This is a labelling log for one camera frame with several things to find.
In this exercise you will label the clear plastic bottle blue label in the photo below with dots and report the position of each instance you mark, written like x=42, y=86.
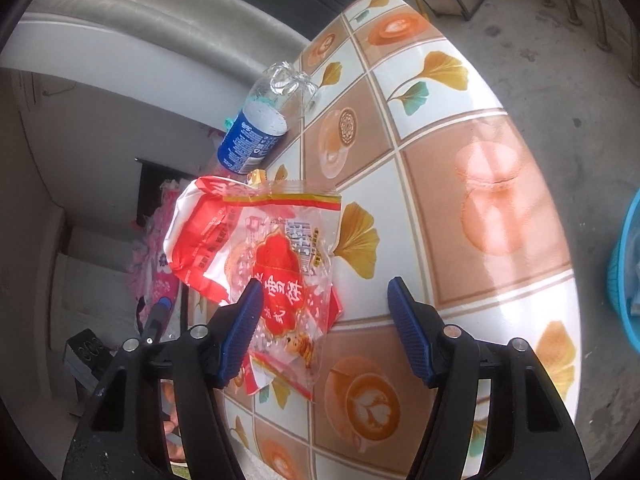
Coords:
x=250, y=135

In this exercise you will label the red white snack bag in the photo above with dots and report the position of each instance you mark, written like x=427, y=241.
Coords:
x=200, y=220

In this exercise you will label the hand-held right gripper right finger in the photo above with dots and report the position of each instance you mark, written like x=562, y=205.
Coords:
x=410, y=330

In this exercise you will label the blue plastic mesh basket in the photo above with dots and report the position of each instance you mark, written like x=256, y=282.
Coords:
x=620, y=280

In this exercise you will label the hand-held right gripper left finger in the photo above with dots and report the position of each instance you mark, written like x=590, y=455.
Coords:
x=242, y=330

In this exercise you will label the patterned orange tablecloth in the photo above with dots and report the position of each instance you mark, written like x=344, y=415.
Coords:
x=450, y=110

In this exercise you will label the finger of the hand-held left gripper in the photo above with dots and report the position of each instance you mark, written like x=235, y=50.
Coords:
x=162, y=306

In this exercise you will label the pink patterned bag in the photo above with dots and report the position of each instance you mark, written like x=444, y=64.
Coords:
x=160, y=270

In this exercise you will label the clear red-print cracker wrapper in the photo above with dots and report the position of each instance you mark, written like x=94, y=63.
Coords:
x=290, y=260

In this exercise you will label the metal balcony railing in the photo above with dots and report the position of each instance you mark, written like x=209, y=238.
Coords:
x=595, y=10

